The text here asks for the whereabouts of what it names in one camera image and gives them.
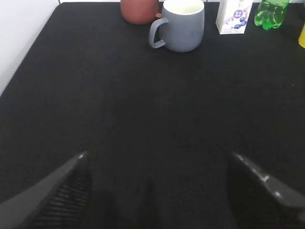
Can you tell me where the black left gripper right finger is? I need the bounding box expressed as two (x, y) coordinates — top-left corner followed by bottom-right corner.
(228, 153), (305, 229)

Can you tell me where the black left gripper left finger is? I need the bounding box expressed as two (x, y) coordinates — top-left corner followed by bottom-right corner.
(0, 152), (92, 229)

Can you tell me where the grey ceramic mug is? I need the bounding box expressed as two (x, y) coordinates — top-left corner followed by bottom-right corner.
(148, 0), (204, 52)

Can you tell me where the green sprite bottle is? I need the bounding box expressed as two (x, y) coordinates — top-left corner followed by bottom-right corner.
(254, 0), (290, 30)

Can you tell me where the yellow bottle cap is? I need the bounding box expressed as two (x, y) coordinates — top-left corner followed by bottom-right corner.
(298, 25), (305, 48)

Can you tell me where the white blueberry milk carton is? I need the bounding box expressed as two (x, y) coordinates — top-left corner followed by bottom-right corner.
(215, 0), (253, 35)

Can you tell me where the brown ceramic mug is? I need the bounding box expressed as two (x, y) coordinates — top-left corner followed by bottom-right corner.
(120, 0), (159, 25)

